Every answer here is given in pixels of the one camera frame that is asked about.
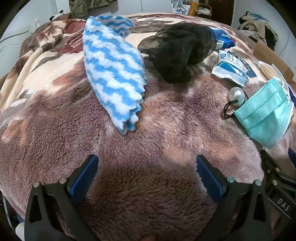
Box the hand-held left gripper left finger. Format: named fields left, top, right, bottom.
left=24, top=154, right=100, bottom=241

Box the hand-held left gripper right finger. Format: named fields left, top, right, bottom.
left=196, top=155, right=272, bottom=241

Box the green face mask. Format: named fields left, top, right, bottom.
left=233, top=78, right=294, bottom=150

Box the blue white striped fluffy cloth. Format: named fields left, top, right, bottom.
left=83, top=15, right=147, bottom=135

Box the black mesh cloth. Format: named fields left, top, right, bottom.
left=138, top=21, right=217, bottom=84

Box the floral fleece blanket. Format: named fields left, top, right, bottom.
left=0, top=13, right=296, bottom=241

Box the cotton swab pack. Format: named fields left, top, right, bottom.
left=257, top=61, right=289, bottom=92

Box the blue white plastic packet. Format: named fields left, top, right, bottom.
left=211, top=50, right=258, bottom=87

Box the pile of clothes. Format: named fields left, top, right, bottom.
left=238, top=13, right=279, bottom=51

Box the white headboard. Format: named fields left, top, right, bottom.
left=0, top=20, right=31, bottom=78

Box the dark wooden door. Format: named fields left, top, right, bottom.
left=210, top=0, right=234, bottom=26

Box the panda plush toy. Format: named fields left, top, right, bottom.
left=48, top=10, right=66, bottom=22

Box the wooden chair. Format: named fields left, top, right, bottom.
left=196, top=3, right=212, bottom=20

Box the olive green jacket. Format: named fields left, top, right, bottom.
left=69, top=0, right=118, bottom=18

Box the printed shopping bag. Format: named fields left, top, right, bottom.
left=171, top=0, right=192, bottom=16

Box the yellow plush toy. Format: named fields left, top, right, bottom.
left=188, top=0, right=199, bottom=16

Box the pearl hair tie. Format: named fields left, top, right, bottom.
left=223, top=87, right=249, bottom=120

